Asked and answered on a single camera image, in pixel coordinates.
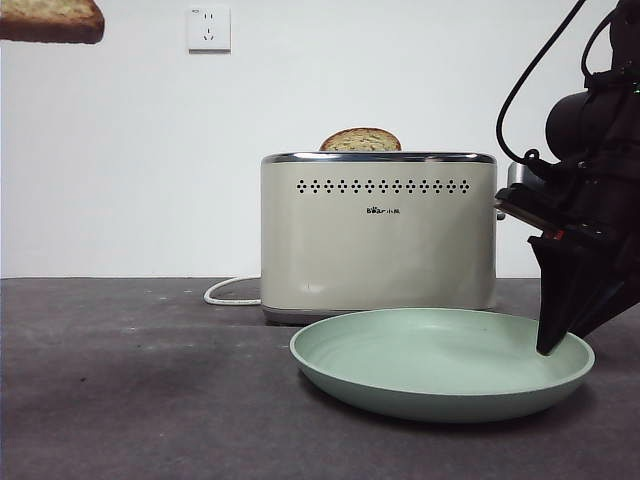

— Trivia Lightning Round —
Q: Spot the white wall socket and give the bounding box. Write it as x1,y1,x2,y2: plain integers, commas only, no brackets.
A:
187,4,233,55

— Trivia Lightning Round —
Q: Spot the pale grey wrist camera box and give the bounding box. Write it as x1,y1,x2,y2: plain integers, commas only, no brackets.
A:
507,162,531,189

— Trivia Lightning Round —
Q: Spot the small toasted bread slice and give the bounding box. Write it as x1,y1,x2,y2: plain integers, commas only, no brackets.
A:
319,127,403,152

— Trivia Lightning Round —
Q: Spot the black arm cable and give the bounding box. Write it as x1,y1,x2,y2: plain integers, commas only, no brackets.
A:
496,0,586,164

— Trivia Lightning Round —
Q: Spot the white power cord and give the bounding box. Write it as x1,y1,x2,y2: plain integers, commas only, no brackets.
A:
203,276,263,307

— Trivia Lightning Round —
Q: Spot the pale green round plate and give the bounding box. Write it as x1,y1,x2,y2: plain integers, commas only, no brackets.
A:
289,307,596,425

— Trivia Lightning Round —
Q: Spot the large toasted bread slice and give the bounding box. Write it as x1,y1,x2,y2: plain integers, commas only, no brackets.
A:
0,0,106,45

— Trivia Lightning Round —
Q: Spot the cream two-slot toaster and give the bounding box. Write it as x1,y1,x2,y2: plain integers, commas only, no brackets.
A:
259,149,505,326

